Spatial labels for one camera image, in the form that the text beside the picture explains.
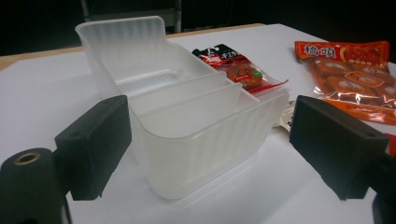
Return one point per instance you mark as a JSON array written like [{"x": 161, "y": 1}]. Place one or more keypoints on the orange snack packet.
[{"x": 342, "y": 77}]

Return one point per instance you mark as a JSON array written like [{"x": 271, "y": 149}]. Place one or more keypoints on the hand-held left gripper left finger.
[{"x": 93, "y": 146}]

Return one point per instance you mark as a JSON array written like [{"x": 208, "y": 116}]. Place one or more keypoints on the translucent plastic container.
[{"x": 186, "y": 149}]

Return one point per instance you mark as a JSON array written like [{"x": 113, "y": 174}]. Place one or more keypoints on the red and black snack packet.
[{"x": 246, "y": 76}]

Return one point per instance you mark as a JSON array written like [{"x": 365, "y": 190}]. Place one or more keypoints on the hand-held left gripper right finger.
[{"x": 336, "y": 146}]

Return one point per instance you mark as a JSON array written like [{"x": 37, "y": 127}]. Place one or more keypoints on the white table mat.
[{"x": 46, "y": 93}]

